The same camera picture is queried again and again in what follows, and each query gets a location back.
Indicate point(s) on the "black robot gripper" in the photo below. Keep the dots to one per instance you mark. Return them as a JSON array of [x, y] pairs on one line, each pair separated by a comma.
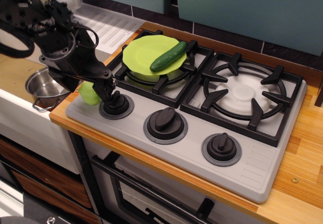
[[68, 49]]

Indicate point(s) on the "light green toy cauliflower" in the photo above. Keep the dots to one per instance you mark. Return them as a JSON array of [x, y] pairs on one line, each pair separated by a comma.
[[88, 94]]

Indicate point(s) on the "green toy pickle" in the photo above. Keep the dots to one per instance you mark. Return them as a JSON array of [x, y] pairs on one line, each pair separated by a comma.
[[169, 57]]

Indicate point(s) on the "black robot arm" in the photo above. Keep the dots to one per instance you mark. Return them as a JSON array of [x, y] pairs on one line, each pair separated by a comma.
[[17, 17]]

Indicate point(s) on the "small steel pot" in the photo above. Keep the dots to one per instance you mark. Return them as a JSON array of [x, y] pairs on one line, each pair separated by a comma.
[[45, 91]]

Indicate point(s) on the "lime green plastic plate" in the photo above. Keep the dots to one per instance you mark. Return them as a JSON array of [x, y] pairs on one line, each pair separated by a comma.
[[140, 54]]

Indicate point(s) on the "black left stove knob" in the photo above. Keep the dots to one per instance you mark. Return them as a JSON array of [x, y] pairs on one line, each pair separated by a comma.
[[118, 107]]

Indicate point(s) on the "black stove knob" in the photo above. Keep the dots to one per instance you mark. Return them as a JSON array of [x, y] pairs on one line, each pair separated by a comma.
[[165, 126], [118, 107], [221, 150]]

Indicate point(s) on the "black left burner grate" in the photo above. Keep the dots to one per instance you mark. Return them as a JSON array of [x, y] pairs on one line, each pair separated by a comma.
[[168, 89]]

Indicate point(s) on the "black burner grate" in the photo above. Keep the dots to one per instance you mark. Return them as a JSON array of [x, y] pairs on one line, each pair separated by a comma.
[[168, 89], [248, 98]]

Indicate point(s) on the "black middle stove knob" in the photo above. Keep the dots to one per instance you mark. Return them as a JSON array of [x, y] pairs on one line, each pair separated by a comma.
[[165, 126]]

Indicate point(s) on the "wooden drawer front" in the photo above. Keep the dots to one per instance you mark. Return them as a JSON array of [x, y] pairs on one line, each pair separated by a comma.
[[47, 181]]

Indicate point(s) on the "black right stove knob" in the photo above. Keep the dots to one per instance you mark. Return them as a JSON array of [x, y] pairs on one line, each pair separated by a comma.
[[221, 150]]

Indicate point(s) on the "black right burner grate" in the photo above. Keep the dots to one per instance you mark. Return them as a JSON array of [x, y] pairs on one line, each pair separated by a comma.
[[248, 98]]

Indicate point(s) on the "grey toy stove top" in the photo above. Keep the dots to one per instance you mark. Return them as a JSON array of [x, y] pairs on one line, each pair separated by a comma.
[[252, 176]]

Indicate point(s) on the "black oven door handle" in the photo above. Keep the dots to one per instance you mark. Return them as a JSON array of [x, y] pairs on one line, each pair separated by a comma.
[[107, 166]]

